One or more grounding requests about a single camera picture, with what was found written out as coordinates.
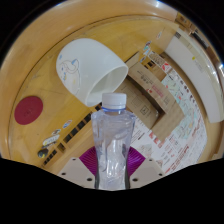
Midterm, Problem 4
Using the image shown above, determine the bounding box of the small blue sticker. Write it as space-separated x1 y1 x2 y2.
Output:
143 41 153 56

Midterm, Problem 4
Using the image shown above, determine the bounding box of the large printed wall poster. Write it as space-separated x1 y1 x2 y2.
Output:
131 66 208 176

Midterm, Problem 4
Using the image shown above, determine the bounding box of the white cartoon-print cup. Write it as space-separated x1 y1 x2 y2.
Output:
55 37 130 108

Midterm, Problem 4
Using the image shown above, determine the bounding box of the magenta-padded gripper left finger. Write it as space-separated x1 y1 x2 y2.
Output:
57 146 99 189

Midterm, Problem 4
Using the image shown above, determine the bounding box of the brown cardboard box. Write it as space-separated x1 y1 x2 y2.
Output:
114 51 186 144

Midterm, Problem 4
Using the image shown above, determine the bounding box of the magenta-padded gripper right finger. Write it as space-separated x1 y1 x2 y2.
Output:
125 146 166 190

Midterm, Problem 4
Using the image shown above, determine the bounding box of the small dark round object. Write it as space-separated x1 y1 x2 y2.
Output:
37 148 49 159

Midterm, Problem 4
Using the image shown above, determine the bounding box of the flat round red coaster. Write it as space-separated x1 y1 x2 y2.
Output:
14 95 44 126

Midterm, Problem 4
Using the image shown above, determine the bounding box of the white door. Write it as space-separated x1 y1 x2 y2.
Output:
165 34 224 123

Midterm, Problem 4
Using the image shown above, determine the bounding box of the clear plastic water bottle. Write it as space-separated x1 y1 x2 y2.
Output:
90 92 137 191

